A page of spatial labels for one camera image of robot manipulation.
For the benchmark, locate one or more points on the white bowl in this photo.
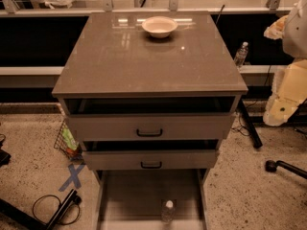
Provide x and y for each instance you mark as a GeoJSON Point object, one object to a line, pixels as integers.
{"type": "Point", "coordinates": [159, 26]}

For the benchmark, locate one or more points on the middle grey drawer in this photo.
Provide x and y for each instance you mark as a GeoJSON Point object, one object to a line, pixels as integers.
{"type": "Point", "coordinates": [174, 154]}

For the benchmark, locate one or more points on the black chair caster leg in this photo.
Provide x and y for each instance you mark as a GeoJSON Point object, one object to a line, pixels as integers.
{"type": "Point", "coordinates": [272, 166]}

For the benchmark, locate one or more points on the clear water bottle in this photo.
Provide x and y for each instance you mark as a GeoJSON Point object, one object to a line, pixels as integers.
{"type": "Point", "coordinates": [168, 211]}

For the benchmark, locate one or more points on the top grey drawer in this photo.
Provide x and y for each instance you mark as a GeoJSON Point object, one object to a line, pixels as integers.
{"type": "Point", "coordinates": [194, 118]}

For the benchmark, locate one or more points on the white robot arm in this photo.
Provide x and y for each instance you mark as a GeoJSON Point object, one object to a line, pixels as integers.
{"type": "Point", "coordinates": [289, 84]}

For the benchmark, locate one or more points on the grey drawer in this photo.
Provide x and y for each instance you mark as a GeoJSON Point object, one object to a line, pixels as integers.
{"type": "Point", "coordinates": [194, 118]}
{"type": "Point", "coordinates": [174, 154]}

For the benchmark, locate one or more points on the long grey bench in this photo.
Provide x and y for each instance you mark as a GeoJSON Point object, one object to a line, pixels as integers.
{"type": "Point", "coordinates": [46, 77]}

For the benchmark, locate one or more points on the black drawer handle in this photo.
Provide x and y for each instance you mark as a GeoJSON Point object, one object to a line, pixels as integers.
{"type": "Point", "coordinates": [151, 165]}
{"type": "Point", "coordinates": [155, 133]}

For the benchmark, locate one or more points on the black table leg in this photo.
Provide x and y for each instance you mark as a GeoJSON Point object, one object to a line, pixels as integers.
{"type": "Point", "coordinates": [256, 141]}

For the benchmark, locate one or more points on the blue tape cross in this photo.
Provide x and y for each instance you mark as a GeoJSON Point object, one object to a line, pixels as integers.
{"type": "Point", "coordinates": [73, 178]}

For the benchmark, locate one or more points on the background water bottle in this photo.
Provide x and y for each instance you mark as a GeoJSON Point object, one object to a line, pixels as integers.
{"type": "Point", "coordinates": [241, 55]}

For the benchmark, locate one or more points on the green packet in basket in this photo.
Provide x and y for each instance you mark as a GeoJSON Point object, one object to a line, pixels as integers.
{"type": "Point", "coordinates": [69, 139]}

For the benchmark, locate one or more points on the black middle drawer handle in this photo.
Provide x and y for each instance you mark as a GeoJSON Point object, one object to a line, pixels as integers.
{"type": "Point", "coordinates": [151, 165]}

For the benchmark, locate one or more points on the black stand leg left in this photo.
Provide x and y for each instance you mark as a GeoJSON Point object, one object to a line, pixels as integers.
{"type": "Point", "coordinates": [48, 211]}

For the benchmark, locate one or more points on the grey drawer cabinet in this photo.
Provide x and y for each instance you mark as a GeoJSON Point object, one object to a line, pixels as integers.
{"type": "Point", "coordinates": [114, 58]}

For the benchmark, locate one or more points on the black top drawer handle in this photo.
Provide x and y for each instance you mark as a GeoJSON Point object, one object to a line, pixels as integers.
{"type": "Point", "coordinates": [155, 133]}

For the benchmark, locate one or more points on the bottom open drawer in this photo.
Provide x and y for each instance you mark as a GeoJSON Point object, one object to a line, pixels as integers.
{"type": "Point", "coordinates": [132, 200]}

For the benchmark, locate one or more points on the wire basket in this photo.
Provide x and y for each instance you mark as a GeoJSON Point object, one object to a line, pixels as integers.
{"type": "Point", "coordinates": [60, 145]}

